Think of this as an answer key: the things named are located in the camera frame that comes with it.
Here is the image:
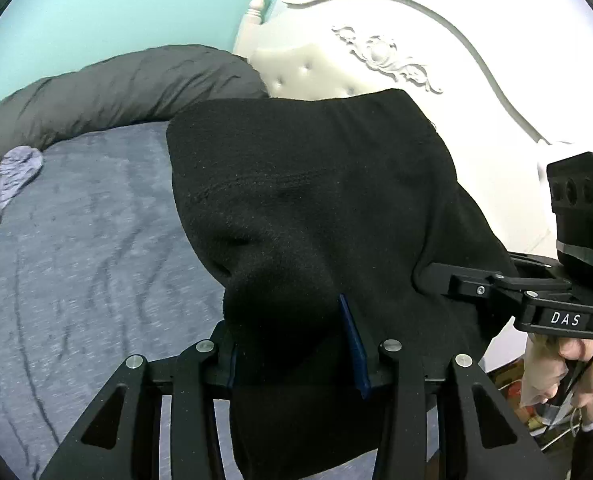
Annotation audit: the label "blue patterned bed sheet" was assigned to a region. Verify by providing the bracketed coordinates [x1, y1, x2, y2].
[0, 122, 442, 480]

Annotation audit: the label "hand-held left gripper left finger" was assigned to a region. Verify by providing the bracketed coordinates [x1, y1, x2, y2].
[39, 321, 240, 480]

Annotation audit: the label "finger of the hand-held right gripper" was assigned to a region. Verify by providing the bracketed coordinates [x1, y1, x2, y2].
[414, 261, 573, 314]
[507, 251, 561, 282]

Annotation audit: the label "black fleece pants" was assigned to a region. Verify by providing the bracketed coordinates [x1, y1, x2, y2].
[166, 88, 522, 480]

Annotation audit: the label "rolled dark grey duvet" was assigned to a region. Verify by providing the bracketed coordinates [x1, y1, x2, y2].
[0, 45, 270, 176]

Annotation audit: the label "cream tufted headboard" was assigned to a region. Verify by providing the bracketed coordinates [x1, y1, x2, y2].
[231, 0, 593, 376]

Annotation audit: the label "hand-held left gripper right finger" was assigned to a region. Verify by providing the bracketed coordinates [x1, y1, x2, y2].
[337, 294, 560, 480]

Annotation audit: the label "purple patterned garment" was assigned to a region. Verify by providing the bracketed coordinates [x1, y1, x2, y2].
[0, 146, 44, 211]

